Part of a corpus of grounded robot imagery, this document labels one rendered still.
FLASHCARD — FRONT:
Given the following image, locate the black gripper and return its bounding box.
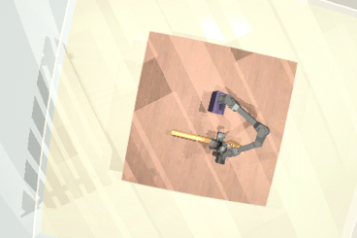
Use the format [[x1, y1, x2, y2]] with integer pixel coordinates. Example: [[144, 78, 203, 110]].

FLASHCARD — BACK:
[[212, 132, 226, 156]]

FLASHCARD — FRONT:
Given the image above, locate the wooden slotted post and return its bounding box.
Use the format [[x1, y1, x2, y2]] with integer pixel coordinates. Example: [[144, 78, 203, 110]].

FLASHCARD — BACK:
[[229, 140, 241, 148]]

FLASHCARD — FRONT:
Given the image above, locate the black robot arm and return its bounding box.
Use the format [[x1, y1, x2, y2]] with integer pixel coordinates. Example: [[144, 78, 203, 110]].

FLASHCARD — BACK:
[[209, 93, 270, 165]]

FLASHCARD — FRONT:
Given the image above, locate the light wooden board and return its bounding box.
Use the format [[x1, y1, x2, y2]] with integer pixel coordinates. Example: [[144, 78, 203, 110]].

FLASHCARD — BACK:
[[172, 129, 216, 143]]

